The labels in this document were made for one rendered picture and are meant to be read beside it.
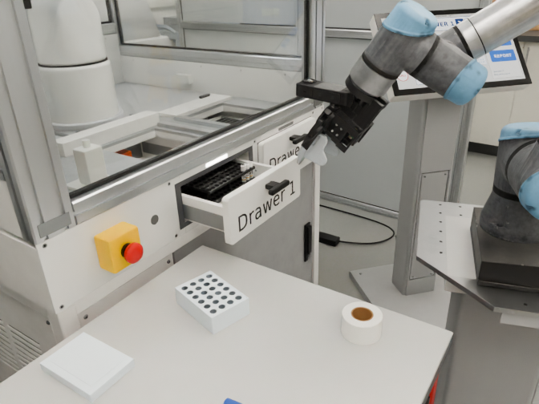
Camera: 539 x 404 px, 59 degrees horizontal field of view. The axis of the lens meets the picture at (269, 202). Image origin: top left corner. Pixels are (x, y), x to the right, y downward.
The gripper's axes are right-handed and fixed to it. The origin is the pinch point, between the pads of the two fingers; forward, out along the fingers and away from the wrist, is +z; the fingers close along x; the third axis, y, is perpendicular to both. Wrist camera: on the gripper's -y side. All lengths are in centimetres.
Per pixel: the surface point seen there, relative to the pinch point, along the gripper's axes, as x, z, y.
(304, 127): 39.2, 19.1, -13.7
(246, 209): -8.4, 14.9, -1.3
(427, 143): 92, 21, 15
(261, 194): -2.8, 13.8, -2.0
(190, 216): -12.7, 24.3, -10.2
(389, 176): 166, 84, 11
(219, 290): -25.9, 18.4, 7.9
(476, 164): 275, 89, 48
